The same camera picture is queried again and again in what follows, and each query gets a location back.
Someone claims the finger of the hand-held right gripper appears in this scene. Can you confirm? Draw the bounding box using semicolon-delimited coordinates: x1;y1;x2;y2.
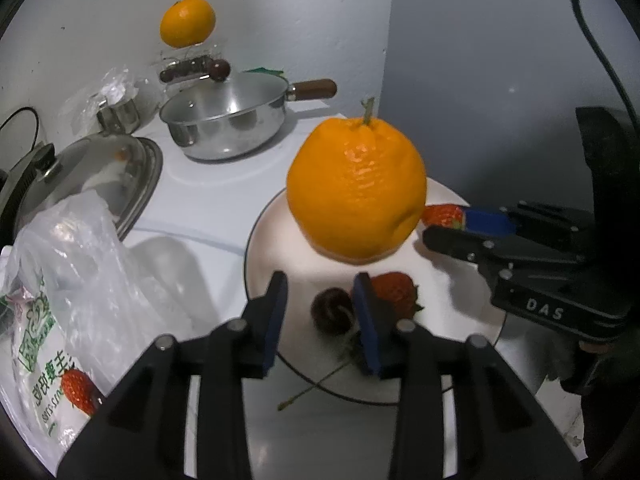
422;224;587;282
464;201;597;257

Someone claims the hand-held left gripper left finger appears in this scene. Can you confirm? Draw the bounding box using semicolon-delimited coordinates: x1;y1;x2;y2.
57;270;289;480

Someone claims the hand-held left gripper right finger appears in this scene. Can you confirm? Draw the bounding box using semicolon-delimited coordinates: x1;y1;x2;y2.
351;272;583;480

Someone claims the dark red cherry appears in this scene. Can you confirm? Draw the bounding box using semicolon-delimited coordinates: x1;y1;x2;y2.
277;330;366;411
311;286;357;335

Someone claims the red strawberry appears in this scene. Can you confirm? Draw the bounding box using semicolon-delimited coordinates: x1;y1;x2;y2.
60;367;103;417
421;203;467;231
370;271;425;321

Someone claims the white round plate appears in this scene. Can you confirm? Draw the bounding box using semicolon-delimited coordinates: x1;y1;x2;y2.
244;175;508;405

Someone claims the clear printed plastic bag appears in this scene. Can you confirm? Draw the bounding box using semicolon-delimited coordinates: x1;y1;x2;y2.
0;192;221;466

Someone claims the large orange with stem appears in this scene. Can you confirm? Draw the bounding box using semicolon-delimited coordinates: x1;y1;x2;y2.
286;97;427;266

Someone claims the pot lid with brown knob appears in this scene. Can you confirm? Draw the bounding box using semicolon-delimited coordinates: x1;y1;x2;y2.
159;59;290;123

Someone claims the large glass lid black knob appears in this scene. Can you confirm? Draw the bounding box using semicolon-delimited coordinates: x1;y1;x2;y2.
12;135;164;243

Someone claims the glass jar with dark fruit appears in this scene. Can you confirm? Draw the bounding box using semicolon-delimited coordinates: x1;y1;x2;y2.
152;45;226;86

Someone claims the clear bag with steel cups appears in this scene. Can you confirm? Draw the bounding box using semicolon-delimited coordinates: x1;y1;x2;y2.
60;64;162;133

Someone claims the steel stove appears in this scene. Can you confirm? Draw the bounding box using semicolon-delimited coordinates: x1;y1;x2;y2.
0;170;31;251

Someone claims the small orange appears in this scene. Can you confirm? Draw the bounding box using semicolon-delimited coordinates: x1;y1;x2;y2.
160;0;217;50

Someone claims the small steel pot wooden handle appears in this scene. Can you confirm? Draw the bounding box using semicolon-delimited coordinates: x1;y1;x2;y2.
159;78;337;162

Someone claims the black hanging cable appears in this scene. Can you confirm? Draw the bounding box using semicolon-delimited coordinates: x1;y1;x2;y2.
566;0;640;113

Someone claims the black power cable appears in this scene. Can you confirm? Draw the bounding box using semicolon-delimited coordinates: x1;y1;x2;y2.
0;106;42;158

